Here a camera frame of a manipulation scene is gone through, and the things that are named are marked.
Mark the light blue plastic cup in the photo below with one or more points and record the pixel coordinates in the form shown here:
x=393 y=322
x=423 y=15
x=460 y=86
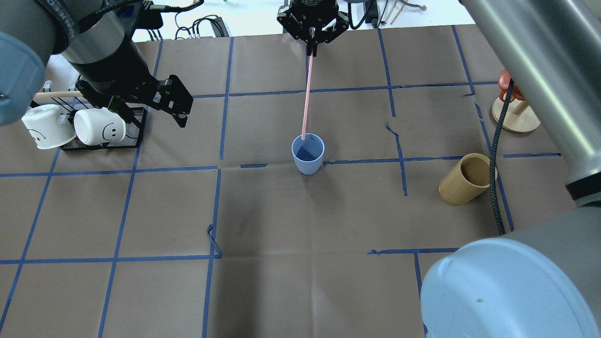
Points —
x=308 y=153

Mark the white smiley mug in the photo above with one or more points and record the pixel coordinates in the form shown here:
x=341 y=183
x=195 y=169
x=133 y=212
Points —
x=98 y=125

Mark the orange cup on stand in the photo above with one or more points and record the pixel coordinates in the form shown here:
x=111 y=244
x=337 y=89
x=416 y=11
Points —
x=503 y=83

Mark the pink chopstick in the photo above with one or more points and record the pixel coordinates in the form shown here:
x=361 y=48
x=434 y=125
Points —
x=307 y=98

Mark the brown paper table cover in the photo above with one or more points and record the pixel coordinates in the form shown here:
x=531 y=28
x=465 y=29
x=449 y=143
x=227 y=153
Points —
x=210 y=231

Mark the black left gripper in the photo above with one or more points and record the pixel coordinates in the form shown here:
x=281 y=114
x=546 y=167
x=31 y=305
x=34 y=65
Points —
x=116 y=70

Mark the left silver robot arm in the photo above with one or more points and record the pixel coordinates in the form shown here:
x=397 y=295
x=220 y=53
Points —
x=96 y=43

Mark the bamboo cylinder holder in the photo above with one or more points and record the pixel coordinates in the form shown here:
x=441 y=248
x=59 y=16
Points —
x=469 y=178

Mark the wooden rack handle rod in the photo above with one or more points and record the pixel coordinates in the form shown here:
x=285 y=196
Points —
x=49 y=95

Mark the round wooden stand base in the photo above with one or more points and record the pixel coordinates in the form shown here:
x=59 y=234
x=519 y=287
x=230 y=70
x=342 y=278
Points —
x=520 y=117

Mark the black wire mug rack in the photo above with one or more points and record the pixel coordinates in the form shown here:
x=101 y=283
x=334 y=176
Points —
x=135 y=117

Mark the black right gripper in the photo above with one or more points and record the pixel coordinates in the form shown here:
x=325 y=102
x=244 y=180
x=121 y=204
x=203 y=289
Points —
x=313 y=10

